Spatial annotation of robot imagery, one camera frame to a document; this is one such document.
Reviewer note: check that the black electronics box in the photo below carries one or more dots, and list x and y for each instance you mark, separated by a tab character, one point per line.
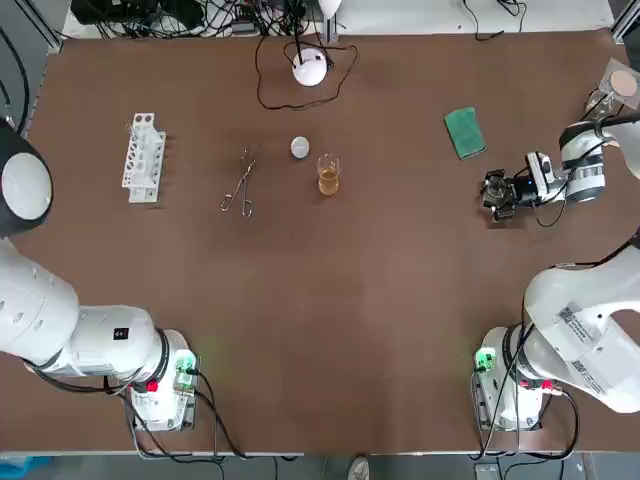
125	10

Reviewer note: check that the aluminium frame post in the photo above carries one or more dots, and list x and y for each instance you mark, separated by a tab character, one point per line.
330	30

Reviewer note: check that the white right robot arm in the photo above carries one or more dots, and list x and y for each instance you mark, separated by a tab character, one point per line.
575	320

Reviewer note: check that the small white dish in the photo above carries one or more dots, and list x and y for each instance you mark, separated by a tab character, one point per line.
300	147

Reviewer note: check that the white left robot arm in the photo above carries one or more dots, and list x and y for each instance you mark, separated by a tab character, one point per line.
100	340

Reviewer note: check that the small clear glass vessel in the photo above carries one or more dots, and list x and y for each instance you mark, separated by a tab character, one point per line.
597	104

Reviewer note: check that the glass beaker with amber liquid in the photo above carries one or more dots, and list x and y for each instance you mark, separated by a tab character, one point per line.
330	182

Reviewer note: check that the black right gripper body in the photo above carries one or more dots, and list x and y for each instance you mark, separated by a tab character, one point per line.
522	192

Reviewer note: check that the tripod stand with gauze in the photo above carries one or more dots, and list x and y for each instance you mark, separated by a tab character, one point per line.
622	82

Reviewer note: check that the white desk lamp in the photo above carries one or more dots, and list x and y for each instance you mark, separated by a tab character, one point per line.
310	70

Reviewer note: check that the metal crucible tongs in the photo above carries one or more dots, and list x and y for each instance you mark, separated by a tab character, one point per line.
243	177

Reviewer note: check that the white test tube rack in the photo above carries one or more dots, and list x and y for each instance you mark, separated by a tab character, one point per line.
145	190

